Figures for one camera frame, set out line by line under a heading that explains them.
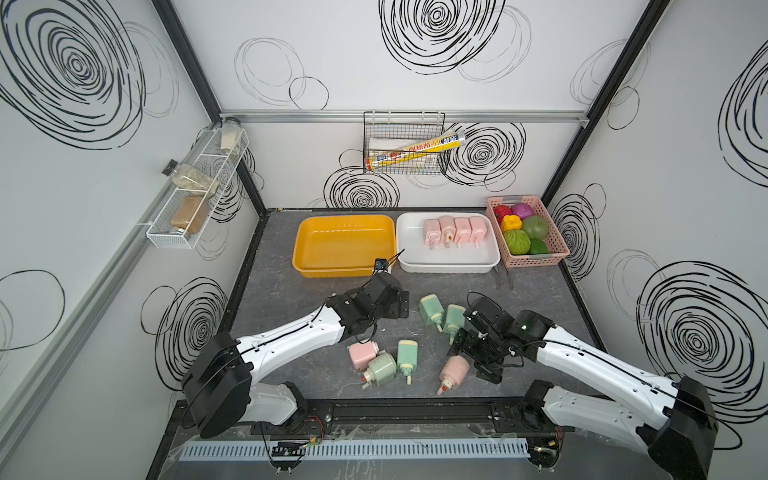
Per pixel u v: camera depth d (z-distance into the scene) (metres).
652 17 0.72
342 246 1.12
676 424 0.39
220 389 0.40
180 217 0.67
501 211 1.12
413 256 1.09
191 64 0.79
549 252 1.04
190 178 0.71
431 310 0.86
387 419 0.76
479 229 1.05
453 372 0.74
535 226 1.05
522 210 1.12
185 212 0.67
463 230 1.05
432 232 1.04
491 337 0.60
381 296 0.60
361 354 0.77
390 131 0.96
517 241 1.02
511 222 1.08
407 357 0.77
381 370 0.74
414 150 0.85
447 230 1.05
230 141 0.86
